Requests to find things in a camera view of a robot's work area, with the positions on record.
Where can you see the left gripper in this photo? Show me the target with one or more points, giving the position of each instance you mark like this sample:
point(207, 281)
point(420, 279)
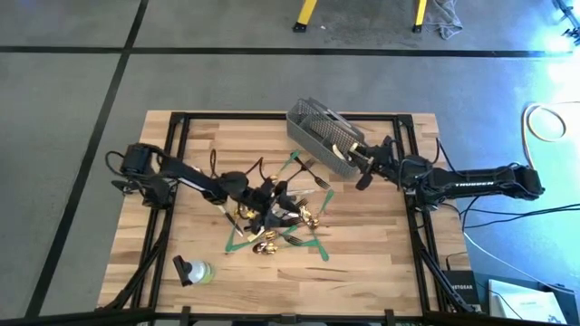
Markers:
point(262, 199)

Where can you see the yellow stepladder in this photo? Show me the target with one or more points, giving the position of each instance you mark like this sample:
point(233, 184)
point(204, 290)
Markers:
point(307, 11)

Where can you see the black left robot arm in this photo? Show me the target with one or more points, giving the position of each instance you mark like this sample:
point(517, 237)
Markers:
point(195, 176)

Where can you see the grey cloth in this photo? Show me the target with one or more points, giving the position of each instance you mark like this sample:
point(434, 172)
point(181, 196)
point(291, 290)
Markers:
point(446, 18)

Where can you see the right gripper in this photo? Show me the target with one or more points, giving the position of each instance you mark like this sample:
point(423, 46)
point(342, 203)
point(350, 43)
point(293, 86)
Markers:
point(387, 158)

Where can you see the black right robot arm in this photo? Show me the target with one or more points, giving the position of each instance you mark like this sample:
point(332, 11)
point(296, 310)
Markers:
point(476, 183)

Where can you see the black network switch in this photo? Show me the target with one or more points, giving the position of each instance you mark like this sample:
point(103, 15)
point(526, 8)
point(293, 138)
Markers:
point(462, 287)

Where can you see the pile of gold cutlery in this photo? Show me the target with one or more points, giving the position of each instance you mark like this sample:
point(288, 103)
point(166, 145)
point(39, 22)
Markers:
point(204, 116)

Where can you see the black tripod stand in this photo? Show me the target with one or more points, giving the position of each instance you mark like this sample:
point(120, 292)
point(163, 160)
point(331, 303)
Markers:
point(572, 31)

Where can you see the white cardboard box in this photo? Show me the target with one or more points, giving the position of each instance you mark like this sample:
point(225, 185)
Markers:
point(521, 303)

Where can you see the clear spray bottle black cap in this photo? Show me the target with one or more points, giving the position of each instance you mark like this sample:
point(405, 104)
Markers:
point(199, 271)

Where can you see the grey mesh cutlery basket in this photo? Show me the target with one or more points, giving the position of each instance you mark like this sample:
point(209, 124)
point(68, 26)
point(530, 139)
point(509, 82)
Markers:
point(312, 122)

